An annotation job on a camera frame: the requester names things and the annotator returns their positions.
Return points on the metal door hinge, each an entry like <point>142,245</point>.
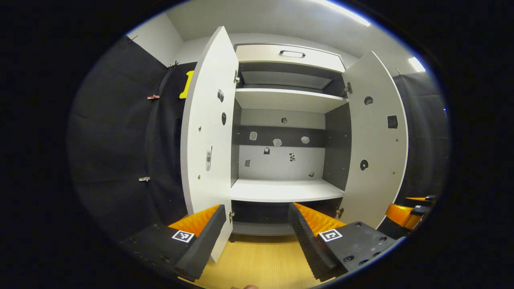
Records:
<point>237,78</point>
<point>340,212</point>
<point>347,89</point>
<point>231,216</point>

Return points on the beige cabinet drawer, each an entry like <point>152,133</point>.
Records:
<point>257,54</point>

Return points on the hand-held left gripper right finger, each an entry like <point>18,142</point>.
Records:
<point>309,249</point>

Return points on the black backdrop cloth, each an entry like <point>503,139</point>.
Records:
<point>120,140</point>

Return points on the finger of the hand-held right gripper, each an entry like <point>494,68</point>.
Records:
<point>401,214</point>
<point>427,198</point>

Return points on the pink clip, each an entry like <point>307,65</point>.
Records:
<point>153,96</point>

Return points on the cabinet door with headphone sticker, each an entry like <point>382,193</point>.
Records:
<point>377,140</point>

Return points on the white cabinet shelf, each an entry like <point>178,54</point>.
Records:
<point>287,190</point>
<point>289,100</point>

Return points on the cabinet door with camera sticker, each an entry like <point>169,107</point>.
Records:
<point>209,120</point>

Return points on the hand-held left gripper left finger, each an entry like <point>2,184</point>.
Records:
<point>202,249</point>

